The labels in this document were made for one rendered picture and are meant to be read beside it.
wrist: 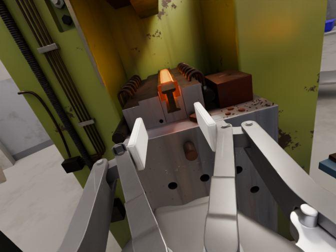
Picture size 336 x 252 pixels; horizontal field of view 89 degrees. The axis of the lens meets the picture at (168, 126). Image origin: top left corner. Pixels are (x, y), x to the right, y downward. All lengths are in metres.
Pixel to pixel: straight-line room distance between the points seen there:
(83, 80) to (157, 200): 0.41
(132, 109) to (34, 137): 3.59
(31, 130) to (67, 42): 3.40
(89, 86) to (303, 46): 0.66
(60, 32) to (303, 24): 0.68
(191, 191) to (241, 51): 0.43
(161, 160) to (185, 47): 0.61
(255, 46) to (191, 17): 0.39
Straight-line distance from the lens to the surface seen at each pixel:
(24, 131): 3.95
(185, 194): 0.50
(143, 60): 0.89
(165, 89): 0.32
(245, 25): 0.60
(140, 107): 0.42
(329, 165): 0.53
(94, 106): 0.60
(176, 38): 0.89
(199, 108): 0.20
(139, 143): 0.18
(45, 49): 0.61
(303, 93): 0.74
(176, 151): 0.41
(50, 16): 0.61
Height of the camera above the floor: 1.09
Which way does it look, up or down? 24 degrees down
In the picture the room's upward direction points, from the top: 17 degrees counter-clockwise
